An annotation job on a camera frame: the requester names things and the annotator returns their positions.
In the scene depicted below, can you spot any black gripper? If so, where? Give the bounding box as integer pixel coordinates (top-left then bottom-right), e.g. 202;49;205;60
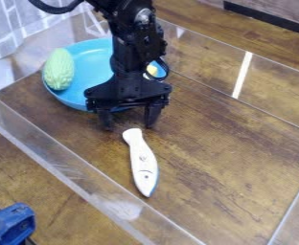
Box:
85;69;173;131

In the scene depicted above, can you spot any blue round tray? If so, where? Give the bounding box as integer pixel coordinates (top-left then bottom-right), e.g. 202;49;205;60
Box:
42;37;167;113

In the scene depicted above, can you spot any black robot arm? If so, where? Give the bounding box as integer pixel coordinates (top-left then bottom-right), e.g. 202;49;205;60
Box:
85;0;173;129

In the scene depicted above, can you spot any yellow butter block toy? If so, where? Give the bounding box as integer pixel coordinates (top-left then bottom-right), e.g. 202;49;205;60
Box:
147;65;159;77

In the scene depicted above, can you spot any clear acrylic barrier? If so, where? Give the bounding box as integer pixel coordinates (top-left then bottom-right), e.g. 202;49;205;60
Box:
0;13;299;245

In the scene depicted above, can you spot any blue clamp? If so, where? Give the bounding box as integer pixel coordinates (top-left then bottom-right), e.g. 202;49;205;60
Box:
0;203;36;245

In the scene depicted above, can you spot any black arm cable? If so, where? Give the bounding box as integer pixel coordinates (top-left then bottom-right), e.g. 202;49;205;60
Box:
27;0;86;15

